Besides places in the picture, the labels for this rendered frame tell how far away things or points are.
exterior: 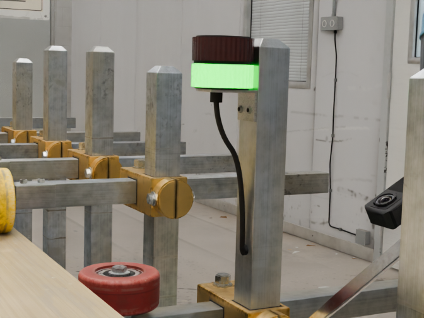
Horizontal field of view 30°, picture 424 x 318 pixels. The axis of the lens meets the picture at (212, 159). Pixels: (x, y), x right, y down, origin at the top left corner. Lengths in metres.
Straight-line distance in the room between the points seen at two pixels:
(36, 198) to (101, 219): 0.27
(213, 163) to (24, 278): 0.63
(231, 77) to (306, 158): 4.58
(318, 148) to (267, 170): 4.42
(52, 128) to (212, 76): 0.76
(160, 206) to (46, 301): 0.30
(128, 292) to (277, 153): 0.20
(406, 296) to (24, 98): 1.23
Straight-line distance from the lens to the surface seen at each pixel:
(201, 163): 1.35
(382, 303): 0.95
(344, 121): 4.99
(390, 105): 4.67
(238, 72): 0.74
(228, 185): 1.10
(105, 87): 1.23
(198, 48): 0.75
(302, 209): 5.38
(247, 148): 0.78
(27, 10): 3.04
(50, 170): 1.26
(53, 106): 1.47
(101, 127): 1.23
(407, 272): 0.60
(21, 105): 1.71
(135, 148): 1.57
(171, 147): 1.00
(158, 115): 0.99
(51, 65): 1.47
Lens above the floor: 1.11
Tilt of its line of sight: 6 degrees down
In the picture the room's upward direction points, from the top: 2 degrees clockwise
